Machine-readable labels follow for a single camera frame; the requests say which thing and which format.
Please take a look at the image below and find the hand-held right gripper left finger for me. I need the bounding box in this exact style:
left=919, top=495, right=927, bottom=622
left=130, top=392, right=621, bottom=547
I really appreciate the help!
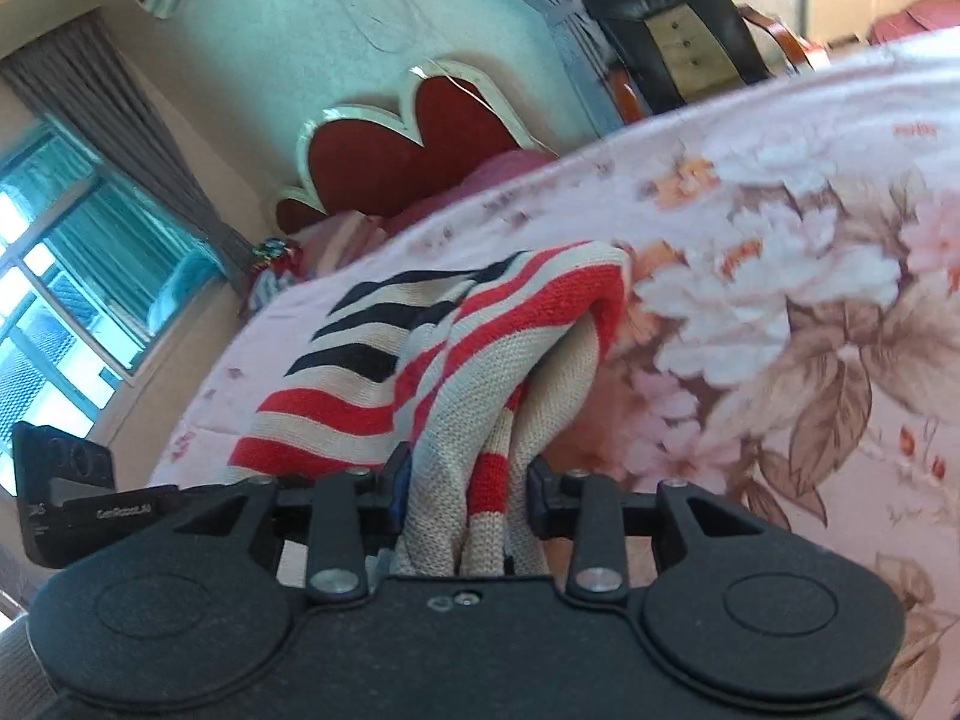
left=169, top=441, right=413, bottom=605

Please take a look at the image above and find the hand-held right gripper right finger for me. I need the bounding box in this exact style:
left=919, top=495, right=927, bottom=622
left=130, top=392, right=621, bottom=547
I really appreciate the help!
left=525, top=457, right=760, bottom=605

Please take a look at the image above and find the striped knit sweater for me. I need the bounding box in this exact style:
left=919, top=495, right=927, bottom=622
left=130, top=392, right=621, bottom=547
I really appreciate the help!
left=225, top=238, right=635, bottom=580

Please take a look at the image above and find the teal window curtain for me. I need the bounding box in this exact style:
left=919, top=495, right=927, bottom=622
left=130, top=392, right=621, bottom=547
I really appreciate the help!
left=41, top=178, right=220, bottom=335

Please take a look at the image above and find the colourful cloth bundle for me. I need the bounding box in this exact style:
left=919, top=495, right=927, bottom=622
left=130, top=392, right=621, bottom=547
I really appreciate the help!
left=238, top=235, right=310, bottom=317

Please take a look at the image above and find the pink striped pillow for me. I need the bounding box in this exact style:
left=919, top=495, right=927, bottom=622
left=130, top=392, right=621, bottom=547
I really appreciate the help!
left=298, top=208, right=392, bottom=280

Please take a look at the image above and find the grey curtain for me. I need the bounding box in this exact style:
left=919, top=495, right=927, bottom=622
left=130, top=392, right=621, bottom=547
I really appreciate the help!
left=0, top=13, right=261, bottom=287

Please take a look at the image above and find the red heart-shaped headboard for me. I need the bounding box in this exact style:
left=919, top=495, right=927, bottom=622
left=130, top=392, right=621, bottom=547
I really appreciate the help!
left=268, top=57, right=561, bottom=238

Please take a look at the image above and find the blue curtain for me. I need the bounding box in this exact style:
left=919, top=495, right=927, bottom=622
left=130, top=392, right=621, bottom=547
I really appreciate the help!
left=478, top=0, right=625, bottom=137

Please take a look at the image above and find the window with white frame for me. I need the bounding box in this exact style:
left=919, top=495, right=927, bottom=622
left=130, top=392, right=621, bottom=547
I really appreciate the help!
left=0, top=115, right=227, bottom=482

